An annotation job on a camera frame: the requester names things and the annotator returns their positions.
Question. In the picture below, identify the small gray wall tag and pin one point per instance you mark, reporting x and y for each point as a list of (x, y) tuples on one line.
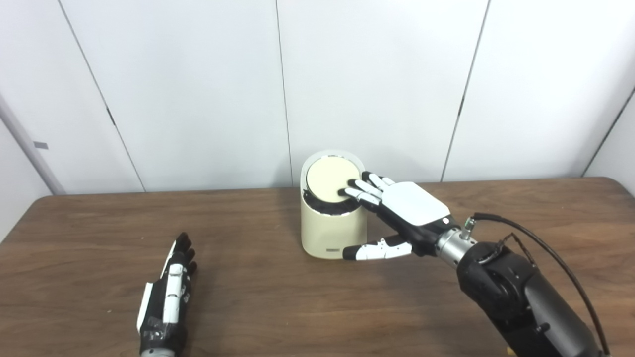
[(40, 145)]

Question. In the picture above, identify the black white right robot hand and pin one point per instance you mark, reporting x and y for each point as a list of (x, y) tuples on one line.
[(412, 208)]

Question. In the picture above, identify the cream-colored bin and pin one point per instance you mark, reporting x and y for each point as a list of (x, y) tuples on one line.
[(332, 233)]

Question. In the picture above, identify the black bin liner bag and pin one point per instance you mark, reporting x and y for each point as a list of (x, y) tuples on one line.
[(327, 207)]

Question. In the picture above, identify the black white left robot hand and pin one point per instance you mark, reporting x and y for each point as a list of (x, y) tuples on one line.
[(171, 297)]

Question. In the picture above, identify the round cream bin lid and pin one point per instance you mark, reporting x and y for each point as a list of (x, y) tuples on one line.
[(331, 179)]

